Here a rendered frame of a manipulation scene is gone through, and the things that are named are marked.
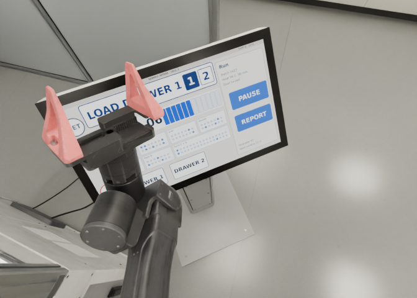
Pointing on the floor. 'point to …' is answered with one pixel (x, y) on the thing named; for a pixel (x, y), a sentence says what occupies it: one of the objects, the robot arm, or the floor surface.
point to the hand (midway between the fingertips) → (95, 81)
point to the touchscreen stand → (210, 218)
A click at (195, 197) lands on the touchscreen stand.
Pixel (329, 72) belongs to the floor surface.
